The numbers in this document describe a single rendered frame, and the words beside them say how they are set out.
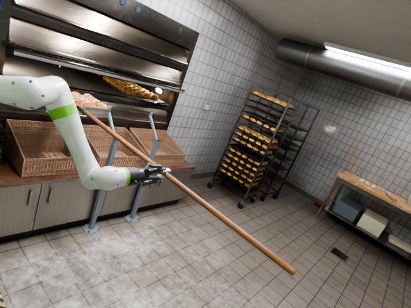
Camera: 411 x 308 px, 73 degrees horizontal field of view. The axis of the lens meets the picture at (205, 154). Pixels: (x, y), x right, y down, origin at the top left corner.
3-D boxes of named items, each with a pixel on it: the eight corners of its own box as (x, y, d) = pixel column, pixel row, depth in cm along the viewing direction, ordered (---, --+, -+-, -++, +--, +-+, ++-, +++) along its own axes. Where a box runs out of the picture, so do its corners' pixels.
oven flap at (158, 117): (-2, 109, 218) (-1, 83, 216) (165, 124, 359) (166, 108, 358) (0, 109, 216) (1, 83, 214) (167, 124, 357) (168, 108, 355)
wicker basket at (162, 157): (122, 148, 326) (128, 126, 318) (159, 148, 370) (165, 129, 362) (146, 168, 299) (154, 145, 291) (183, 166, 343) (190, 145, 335)
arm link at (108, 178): (104, 192, 117) (103, 166, 118) (88, 191, 125) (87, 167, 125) (132, 188, 129) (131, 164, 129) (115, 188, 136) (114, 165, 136)
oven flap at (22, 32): (8, 42, 203) (8, 14, 201) (178, 85, 344) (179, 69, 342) (10, 41, 200) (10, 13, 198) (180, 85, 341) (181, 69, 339)
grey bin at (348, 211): (332, 211, 501) (339, 200, 494) (339, 206, 540) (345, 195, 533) (352, 222, 481) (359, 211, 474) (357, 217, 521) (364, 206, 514)
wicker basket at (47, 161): (0, 148, 231) (5, 118, 223) (68, 148, 276) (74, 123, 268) (19, 178, 205) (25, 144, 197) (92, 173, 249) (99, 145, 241)
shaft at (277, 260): (294, 275, 112) (298, 269, 111) (292, 277, 109) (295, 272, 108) (85, 113, 202) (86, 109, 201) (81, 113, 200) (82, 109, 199)
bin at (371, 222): (356, 225, 477) (363, 213, 470) (360, 219, 517) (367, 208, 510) (378, 238, 459) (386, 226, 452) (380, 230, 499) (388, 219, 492)
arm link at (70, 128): (60, 118, 117) (83, 111, 125) (48, 121, 124) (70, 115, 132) (93, 194, 127) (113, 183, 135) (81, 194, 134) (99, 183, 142)
